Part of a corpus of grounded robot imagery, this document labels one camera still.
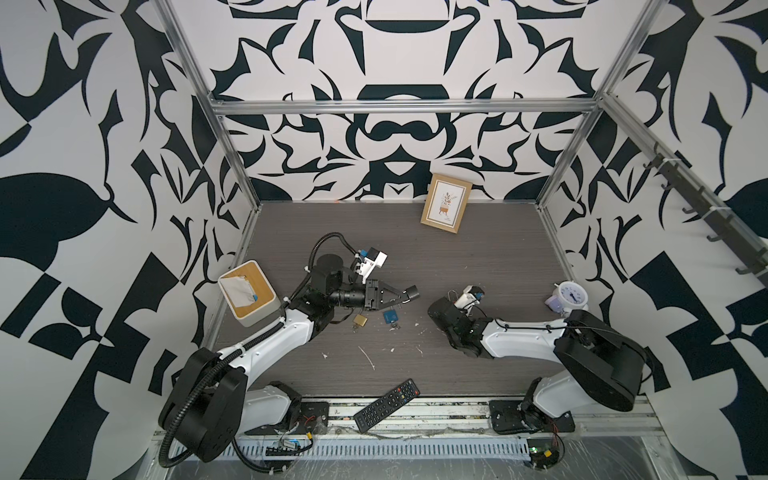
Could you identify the white tissue box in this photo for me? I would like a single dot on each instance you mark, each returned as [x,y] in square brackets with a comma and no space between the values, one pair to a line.
[248,293]

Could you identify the blue padlock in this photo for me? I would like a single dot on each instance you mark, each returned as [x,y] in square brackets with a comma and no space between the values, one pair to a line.
[391,318]

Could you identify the white cable duct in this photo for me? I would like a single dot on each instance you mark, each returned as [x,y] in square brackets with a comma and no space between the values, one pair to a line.
[395,449]

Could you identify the wooden picture frame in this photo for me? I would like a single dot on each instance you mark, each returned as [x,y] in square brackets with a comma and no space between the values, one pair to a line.
[446,203]

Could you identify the left green circuit board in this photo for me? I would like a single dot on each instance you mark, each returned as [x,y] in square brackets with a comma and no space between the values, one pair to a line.
[284,448]

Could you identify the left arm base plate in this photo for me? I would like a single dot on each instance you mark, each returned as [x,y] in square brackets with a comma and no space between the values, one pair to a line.
[311,416]

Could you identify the black remote control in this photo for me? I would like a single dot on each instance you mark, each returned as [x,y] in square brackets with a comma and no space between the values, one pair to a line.
[385,406]

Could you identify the small black padlock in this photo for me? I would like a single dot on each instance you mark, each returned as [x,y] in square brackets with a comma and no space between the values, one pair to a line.
[411,293]

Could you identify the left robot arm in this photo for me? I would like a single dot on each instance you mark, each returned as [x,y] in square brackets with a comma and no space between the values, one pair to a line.
[211,402]

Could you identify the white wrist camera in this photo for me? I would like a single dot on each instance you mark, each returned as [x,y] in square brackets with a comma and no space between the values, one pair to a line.
[366,261]
[471,296]

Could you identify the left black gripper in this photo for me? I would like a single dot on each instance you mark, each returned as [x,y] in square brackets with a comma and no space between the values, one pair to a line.
[374,295]

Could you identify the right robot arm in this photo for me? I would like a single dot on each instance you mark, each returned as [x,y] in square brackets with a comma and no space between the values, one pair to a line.
[600,365]

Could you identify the brass padlock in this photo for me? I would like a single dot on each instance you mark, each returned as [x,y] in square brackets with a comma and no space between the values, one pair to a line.
[359,322]

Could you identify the wall coat hook rail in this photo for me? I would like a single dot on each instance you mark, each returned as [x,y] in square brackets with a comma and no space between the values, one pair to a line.
[703,204]

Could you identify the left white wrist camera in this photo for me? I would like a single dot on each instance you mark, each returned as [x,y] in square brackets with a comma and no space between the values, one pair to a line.
[366,261]

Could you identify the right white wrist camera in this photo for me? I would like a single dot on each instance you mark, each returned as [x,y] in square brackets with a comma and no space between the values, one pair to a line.
[471,296]

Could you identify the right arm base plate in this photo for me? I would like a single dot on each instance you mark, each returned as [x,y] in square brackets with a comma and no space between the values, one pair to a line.
[509,417]

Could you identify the green circuit board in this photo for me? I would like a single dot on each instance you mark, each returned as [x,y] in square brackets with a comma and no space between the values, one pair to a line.
[284,448]
[543,455]

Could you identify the right green circuit board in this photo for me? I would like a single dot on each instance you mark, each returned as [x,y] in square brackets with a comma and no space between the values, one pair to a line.
[543,455]

